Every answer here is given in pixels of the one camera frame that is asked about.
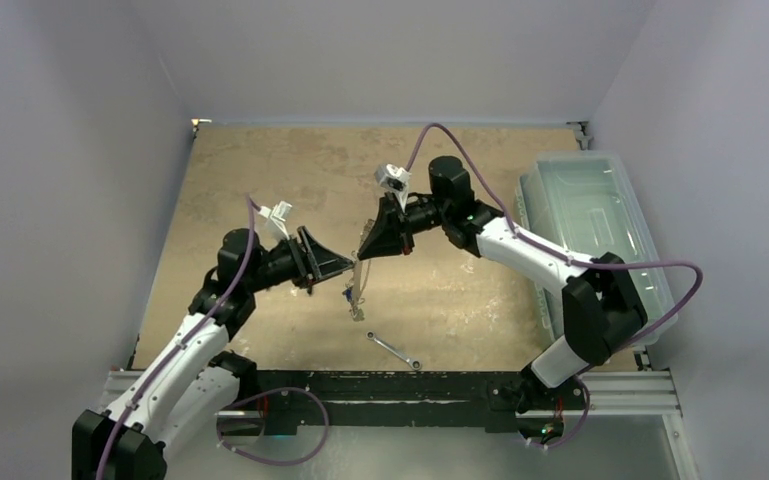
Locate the aluminium frame rail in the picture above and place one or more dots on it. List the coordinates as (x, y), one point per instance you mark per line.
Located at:
(605, 393)

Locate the clear plastic storage bin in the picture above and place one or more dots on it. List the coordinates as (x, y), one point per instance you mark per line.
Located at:
(584, 201)

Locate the silver ratchet wrench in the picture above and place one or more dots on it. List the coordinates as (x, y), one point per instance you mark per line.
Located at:
(412, 362)

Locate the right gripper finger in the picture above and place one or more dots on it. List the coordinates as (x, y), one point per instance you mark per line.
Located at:
(389, 212)
(385, 240)

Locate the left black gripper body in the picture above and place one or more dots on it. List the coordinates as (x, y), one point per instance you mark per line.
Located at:
(287, 263)

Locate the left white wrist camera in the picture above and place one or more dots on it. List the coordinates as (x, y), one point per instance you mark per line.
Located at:
(275, 219)

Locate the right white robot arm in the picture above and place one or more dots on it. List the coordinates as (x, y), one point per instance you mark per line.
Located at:
(601, 306)

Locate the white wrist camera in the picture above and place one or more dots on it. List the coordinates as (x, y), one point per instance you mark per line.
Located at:
(275, 219)
(394, 179)

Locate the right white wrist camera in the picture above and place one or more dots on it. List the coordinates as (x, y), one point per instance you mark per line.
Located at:
(394, 179)

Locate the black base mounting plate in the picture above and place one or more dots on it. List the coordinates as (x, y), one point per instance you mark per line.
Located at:
(281, 401)

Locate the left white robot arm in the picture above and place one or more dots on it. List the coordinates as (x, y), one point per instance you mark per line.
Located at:
(194, 376)

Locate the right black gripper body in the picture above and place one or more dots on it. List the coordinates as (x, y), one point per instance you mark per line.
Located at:
(406, 225)

